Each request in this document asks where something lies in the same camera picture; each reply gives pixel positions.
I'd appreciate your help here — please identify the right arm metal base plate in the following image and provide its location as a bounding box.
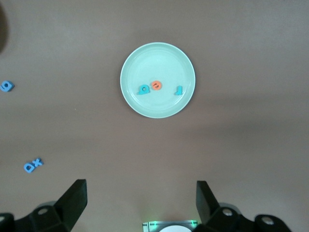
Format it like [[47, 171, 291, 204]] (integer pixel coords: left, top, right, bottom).
[[142, 219, 200, 232]]

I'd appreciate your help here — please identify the blue foam capital D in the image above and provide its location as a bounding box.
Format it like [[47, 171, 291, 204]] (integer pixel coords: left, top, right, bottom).
[[24, 162, 36, 174]]

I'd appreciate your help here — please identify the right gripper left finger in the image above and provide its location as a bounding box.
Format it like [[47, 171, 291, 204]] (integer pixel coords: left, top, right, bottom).
[[0, 179, 88, 232]]

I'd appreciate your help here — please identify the brown table cover mat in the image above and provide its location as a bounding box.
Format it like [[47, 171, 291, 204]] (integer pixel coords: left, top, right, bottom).
[[0, 0, 309, 232]]

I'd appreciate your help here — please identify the pale green round plate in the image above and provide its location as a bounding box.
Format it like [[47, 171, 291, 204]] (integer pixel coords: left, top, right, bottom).
[[120, 42, 197, 119]]

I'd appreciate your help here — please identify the blue foam numeral six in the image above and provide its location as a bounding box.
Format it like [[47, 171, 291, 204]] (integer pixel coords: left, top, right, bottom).
[[0, 80, 15, 92]]

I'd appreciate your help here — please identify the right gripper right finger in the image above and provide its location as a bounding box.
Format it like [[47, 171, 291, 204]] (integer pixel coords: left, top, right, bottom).
[[193, 180, 295, 232]]

